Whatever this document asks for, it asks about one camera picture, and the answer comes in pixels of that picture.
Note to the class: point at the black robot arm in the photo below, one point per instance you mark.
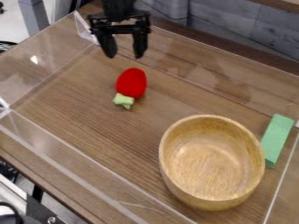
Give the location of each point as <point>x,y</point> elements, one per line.
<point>117,8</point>

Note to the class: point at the wooden bowl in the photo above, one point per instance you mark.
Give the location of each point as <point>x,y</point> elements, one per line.
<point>211,162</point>

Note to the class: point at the clear acrylic corner bracket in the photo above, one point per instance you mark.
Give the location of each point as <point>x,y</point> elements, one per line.
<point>83,28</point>

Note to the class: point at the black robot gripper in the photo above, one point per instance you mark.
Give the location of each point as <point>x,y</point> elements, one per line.
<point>135,24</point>

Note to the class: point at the red plush strawberry green leaf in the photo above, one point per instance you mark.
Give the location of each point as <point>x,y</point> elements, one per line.
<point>131,84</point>

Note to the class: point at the clear acrylic tray walls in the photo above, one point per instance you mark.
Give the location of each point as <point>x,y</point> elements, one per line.
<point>91,152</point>

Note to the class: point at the green rectangular block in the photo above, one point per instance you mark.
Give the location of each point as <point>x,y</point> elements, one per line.
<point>274,138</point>

